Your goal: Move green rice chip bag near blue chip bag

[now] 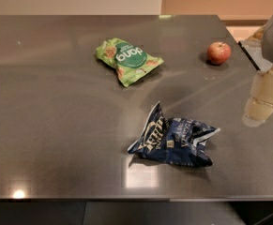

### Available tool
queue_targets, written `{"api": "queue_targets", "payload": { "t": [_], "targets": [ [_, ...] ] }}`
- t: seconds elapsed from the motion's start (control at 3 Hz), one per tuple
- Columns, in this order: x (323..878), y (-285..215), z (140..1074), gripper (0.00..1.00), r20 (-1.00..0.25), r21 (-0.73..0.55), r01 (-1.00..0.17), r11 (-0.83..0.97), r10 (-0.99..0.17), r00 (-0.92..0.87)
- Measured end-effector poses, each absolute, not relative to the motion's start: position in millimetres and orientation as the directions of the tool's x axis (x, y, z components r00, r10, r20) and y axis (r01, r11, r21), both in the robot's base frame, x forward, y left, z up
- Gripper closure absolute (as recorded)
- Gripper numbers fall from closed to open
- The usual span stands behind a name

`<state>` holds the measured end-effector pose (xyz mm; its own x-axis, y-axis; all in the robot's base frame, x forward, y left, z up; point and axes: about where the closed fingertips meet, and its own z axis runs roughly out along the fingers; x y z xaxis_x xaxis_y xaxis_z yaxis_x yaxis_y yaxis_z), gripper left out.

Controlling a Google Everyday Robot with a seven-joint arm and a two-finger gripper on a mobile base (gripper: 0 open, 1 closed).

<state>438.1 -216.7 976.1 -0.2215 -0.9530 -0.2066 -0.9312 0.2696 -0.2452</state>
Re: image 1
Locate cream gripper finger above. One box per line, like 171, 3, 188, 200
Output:
242, 68, 273, 128

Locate green rice chip bag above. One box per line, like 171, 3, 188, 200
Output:
96, 37, 163, 87

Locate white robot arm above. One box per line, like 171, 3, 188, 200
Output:
242, 15, 273, 127

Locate blue chip bag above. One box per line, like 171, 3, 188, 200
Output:
128, 102, 220, 168

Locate red apple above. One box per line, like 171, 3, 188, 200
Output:
207, 41, 232, 65

